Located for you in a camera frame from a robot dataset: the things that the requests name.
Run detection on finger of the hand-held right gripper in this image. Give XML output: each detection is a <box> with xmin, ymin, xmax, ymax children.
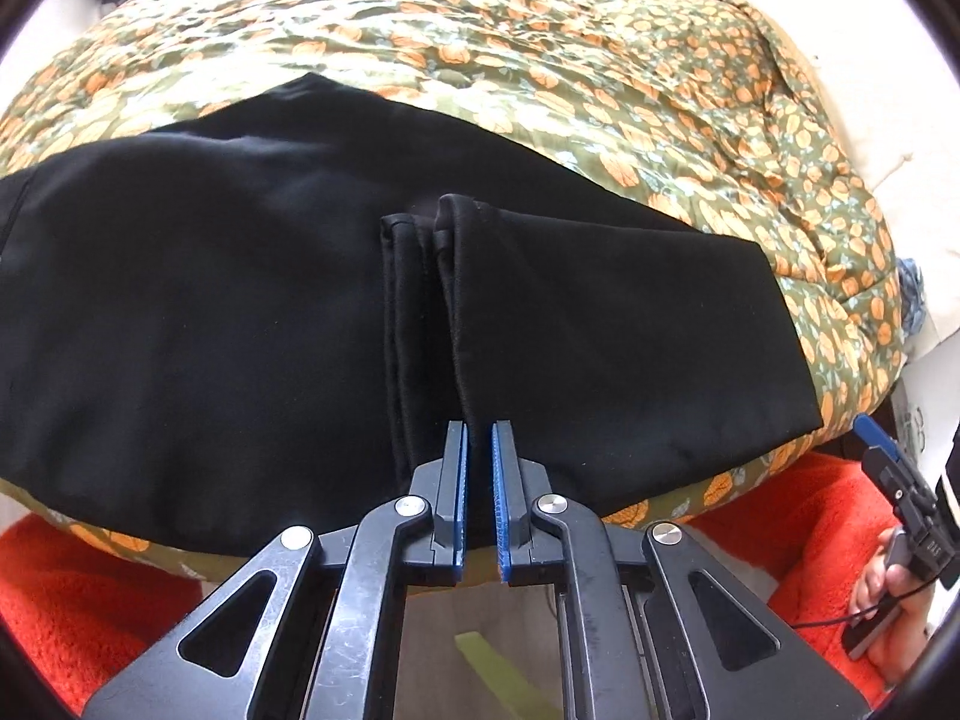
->
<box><xmin>855</xmin><ymin>414</ymin><xmax>935</xmax><ymax>533</ymax></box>

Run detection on blue and white crumpled cloth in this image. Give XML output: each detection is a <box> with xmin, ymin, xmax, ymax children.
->
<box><xmin>896</xmin><ymin>255</ymin><xmax>932</xmax><ymax>340</ymax></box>

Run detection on yellow-green strip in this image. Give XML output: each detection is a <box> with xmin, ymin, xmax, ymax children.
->
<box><xmin>454</xmin><ymin>631</ymin><xmax>560</xmax><ymax>720</ymax></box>

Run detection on pumpkin print green quilt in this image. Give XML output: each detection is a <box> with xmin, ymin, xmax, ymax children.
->
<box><xmin>0</xmin><ymin>0</ymin><xmax>910</xmax><ymax>578</ymax></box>

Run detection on black pants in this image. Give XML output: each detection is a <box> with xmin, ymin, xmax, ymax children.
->
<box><xmin>0</xmin><ymin>71</ymin><xmax>822</xmax><ymax>560</ymax></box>

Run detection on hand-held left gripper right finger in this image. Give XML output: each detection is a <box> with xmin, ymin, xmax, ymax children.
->
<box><xmin>491</xmin><ymin>420</ymin><xmax>877</xmax><ymax>720</ymax></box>

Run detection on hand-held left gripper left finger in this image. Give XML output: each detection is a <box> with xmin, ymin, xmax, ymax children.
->
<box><xmin>81</xmin><ymin>421</ymin><xmax>470</xmax><ymax>720</ymax></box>

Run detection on person's right hand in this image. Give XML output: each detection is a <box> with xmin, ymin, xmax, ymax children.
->
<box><xmin>851</xmin><ymin>529</ymin><xmax>940</xmax><ymax>691</ymax></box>

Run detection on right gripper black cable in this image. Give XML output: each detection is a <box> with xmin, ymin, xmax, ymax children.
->
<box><xmin>793</xmin><ymin>591</ymin><xmax>905</xmax><ymax>629</ymax></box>

